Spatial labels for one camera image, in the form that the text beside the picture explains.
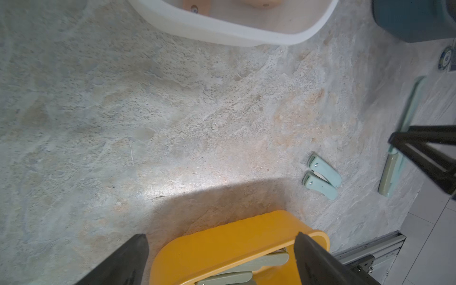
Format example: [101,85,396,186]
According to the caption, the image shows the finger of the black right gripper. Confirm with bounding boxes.
[388,125,456,195]

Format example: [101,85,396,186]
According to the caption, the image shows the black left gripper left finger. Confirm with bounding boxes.
[76,234,149,285]

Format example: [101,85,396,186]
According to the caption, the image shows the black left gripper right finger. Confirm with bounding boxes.
[294,232,379,285]

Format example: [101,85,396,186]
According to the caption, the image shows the yellow storage box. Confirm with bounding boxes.
[149,210,330,285]

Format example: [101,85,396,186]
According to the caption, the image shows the dark teal storage box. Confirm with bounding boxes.
[372,0,456,43]

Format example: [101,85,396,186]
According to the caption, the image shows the white storage box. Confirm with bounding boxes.
[130,0,338,47]

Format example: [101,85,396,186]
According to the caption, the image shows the mint folding knife far right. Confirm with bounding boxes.
[391,75,428,172]

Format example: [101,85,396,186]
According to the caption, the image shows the mint folding knife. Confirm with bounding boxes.
[308,153,342,188]
[391,75,428,172]
[302,172,337,201]

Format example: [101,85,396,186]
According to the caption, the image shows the olive folding knife far right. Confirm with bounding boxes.
[378,147,403,197]

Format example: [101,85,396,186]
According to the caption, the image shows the mint folding knife middle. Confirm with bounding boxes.
[302,172,337,201]

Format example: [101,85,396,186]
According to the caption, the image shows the mint folding knife upper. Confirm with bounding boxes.
[308,153,342,188]

